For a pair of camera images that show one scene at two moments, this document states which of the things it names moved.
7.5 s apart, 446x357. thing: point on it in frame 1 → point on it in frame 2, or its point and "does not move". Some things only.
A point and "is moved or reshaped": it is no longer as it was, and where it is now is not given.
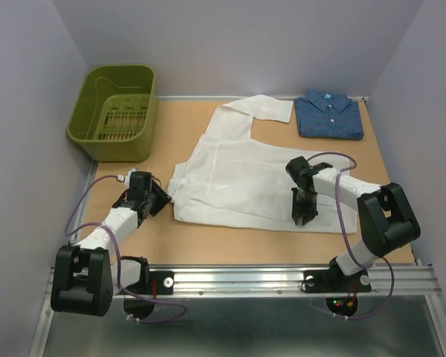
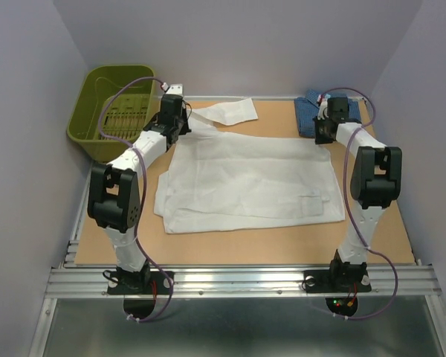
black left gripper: x=162 y=198 → x=184 y=129
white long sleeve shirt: x=230 y=180 is moved or reshaped
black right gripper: x=309 y=213 → x=320 y=139
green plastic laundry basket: x=116 y=113 does not move
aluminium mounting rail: x=284 y=281 does not move
